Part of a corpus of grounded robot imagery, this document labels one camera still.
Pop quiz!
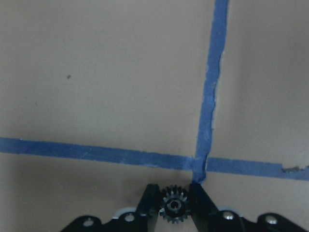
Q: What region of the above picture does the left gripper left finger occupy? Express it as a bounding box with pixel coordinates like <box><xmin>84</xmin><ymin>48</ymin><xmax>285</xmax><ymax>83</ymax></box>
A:
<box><xmin>62</xmin><ymin>184</ymin><xmax>161</xmax><ymax>232</ymax></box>

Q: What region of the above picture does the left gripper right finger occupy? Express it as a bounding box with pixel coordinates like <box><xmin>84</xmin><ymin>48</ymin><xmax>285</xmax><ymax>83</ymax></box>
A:
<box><xmin>189</xmin><ymin>183</ymin><xmax>305</xmax><ymax>232</ymax></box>

